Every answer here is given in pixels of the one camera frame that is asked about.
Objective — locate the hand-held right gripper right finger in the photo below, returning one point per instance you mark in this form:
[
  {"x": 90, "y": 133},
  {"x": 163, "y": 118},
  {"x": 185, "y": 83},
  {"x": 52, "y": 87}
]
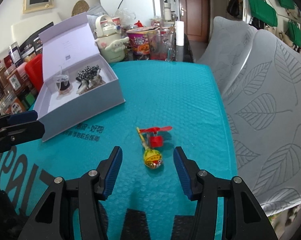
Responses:
[{"x": 181, "y": 175}]

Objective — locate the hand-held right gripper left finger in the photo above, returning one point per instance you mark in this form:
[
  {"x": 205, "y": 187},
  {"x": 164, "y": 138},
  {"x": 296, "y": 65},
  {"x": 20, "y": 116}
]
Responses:
[{"x": 113, "y": 175}]

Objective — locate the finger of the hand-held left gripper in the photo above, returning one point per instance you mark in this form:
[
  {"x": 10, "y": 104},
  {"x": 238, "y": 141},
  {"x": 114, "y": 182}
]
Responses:
[
  {"x": 23, "y": 117},
  {"x": 20, "y": 132}
]

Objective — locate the yellow lollipop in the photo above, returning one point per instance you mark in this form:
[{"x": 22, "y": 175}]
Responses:
[{"x": 153, "y": 158}]

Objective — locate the translucent beige hair clip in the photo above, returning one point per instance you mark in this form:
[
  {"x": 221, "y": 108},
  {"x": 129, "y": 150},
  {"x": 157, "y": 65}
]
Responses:
[{"x": 84, "y": 89}]

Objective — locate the black white checked hair scrunchie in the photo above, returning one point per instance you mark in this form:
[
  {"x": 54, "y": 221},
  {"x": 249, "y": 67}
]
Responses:
[{"x": 89, "y": 73}]

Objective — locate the white hinged gift box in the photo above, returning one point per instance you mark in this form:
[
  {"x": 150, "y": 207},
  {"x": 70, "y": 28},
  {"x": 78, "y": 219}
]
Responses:
[{"x": 65, "y": 42}]

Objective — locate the amber jar with white label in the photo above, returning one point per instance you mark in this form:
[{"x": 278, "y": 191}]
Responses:
[{"x": 14, "y": 82}]

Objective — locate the pink bottle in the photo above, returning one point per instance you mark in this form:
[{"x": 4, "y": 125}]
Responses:
[{"x": 21, "y": 76}]

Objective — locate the red plastic cup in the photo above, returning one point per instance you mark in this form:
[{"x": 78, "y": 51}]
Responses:
[{"x": 34, "y": 72}]

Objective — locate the dark jar with purple label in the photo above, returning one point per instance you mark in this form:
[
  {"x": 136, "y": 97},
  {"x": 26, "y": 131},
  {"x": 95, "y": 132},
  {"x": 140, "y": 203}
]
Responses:
[{"x": 14, "y": 53}]

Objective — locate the black printed food bag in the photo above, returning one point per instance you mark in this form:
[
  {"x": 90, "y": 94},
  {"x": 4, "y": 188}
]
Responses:
[{"x": 31, "y": 45}]

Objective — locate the teal bubble mailer mat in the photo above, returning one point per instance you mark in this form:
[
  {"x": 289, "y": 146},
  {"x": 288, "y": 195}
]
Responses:
[{"x": 165, "y": 92}]

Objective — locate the white board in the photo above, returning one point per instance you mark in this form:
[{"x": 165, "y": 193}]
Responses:
[{"x": 23, "y": 30}]

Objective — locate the grey leaf-patterned chair cover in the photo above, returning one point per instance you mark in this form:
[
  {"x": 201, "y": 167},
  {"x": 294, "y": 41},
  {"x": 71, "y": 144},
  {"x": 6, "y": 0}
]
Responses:
[
  {"x": 270, "y": 117},
  {"x": 225, "y": 45}
]

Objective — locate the cream water bottle with plush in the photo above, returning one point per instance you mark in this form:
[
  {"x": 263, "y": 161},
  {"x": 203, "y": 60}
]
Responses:
[{"x": 110, "y": 52}]

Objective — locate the round woven mat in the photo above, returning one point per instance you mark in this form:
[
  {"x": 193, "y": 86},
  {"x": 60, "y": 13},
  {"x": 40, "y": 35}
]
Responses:
[{"x": 79, "y": 8}]

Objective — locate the grey padded pouch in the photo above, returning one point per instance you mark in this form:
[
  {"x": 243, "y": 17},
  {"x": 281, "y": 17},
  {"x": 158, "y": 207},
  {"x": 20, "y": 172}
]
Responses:
[{"x": 96, "y": 9}]

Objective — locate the glass measuring pitcher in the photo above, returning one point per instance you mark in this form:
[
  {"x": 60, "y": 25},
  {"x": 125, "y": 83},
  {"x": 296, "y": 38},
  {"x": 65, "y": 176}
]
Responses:
[{"x": 160, "y": 45}]

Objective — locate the purple instant noodle cup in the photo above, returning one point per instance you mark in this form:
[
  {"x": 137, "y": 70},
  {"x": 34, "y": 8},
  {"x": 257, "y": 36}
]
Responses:
[{"x": 139, "y": 43}]

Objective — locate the pink paper noodle bowl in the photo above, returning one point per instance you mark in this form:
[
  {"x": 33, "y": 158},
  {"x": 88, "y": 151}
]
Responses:
[{"x": 116, "y": 21}]

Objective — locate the white paper roll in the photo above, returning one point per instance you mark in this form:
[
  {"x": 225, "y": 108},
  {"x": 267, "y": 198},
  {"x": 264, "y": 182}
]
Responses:
[{"x": 179, "y": 33}]

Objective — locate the clear plastic bag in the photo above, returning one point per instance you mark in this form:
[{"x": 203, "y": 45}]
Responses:
[{"x": 125, "y": 16}]

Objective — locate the white refrigerator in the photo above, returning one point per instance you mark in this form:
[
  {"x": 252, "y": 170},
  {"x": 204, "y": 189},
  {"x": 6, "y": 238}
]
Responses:
[{"x": 140, "y": 2}]

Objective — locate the brown wooden door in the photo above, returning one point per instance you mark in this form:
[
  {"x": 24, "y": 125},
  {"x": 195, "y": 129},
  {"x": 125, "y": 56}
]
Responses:
[{"x": 194, "y": 10}]

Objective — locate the dark hanging handbag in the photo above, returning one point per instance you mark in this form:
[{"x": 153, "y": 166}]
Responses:
[{"x": 234, "y": 3}]

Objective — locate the wall intercom panel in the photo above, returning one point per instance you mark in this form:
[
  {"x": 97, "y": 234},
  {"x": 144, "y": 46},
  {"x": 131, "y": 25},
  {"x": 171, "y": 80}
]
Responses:
[{"x": 38, "y": 0}]

